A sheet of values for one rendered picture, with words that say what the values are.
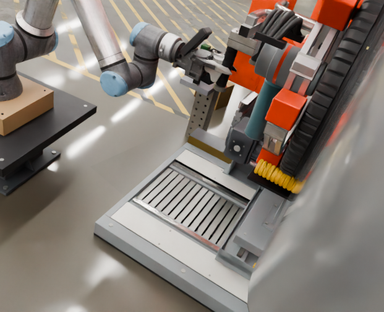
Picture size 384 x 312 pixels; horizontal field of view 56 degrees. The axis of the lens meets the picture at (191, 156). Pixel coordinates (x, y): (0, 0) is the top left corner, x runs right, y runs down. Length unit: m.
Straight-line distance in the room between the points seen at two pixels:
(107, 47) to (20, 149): 0.57
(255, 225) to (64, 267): 0.77
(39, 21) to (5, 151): 0.53
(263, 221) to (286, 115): 0.69
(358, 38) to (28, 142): 1.23
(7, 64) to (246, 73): 1.06
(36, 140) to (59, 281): 0.56
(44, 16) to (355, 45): 1.15
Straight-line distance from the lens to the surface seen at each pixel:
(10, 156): 1.53
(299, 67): 1.02
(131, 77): 1.25
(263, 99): 1.46
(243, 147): 1.75
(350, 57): 0.99
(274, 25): 1.10
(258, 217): 1.59
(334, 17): 1.05
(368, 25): 1.03
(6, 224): 1.69
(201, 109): 2.17
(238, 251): 1.51
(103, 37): 1.23
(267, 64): 1.27
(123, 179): 1.89
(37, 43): 1.69
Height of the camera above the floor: 1.27
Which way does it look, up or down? 36 degrees down
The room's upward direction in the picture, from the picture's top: 17 degrees clockwise
